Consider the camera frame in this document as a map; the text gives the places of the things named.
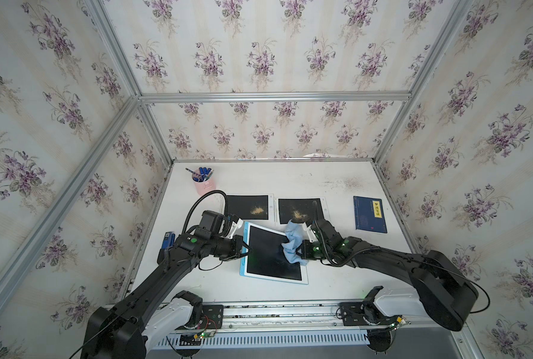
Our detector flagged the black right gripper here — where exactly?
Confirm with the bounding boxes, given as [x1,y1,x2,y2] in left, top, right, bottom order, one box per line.
[292,239,332,260]

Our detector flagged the light blue microfiber cloth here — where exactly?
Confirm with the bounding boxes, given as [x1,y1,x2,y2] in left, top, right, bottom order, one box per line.
[281,221,308,266]

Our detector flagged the white framed tablet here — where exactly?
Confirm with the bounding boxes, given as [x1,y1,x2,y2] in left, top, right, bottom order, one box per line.
[275,197,330,224]
[227,194,275,221]

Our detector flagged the blue framed drawing tablet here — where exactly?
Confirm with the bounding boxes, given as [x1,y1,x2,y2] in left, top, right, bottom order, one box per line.
[240,222,308,285]

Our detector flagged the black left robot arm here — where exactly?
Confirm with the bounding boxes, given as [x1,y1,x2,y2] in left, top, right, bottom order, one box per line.
[81,230,250,358]

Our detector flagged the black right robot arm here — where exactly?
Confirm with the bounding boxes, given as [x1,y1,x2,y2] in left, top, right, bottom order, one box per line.
[298,236,491,331]

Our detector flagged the pink pen cup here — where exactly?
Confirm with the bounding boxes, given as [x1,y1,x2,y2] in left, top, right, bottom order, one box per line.
[192,175,217,196]

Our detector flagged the dark blue book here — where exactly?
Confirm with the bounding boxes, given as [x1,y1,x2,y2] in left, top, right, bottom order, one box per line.
[353,196,388,233]

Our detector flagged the small green circuit board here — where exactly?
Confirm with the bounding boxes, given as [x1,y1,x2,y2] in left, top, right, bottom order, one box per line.
[178,330,217,346]

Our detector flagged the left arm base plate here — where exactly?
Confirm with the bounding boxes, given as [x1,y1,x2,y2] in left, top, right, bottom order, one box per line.
[177,305,225,331]

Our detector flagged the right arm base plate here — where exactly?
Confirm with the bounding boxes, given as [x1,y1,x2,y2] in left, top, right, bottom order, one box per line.
[335,302,404,327]

